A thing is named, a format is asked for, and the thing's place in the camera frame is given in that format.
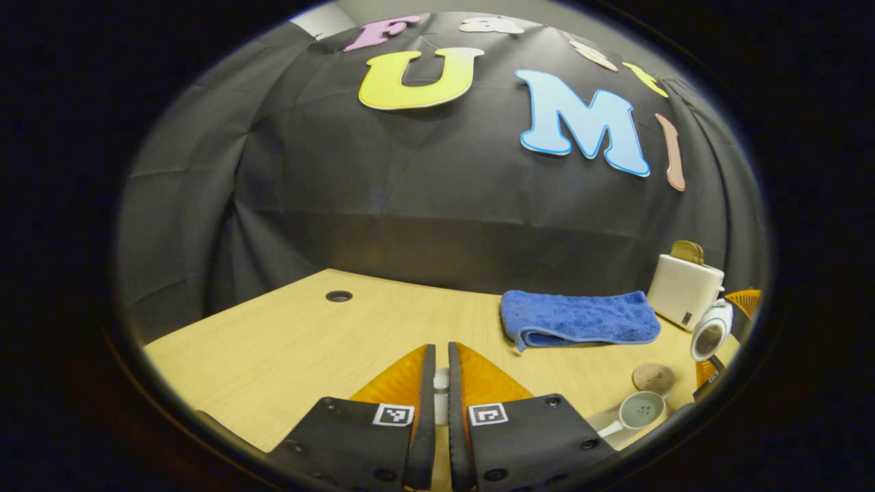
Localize white toaster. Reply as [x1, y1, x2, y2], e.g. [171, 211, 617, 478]
[647, 254, 725, 332]

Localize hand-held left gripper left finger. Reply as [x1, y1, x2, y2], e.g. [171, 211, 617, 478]
[267, 344, 437, 492]

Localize round cork coaster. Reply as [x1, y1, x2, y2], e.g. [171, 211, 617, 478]
[632, 363, 676, 394]

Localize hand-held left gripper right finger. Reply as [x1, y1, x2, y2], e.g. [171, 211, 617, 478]
[448, 342, 616, 492]

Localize blue towel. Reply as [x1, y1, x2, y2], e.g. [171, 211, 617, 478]
[500, 290, 662, 353]

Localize black backdrop cloth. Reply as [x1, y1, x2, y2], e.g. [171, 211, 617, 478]
[116, 10, 770, 346]

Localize brown bread slice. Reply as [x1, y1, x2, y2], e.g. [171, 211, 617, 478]
[670, 241, 705, 266]

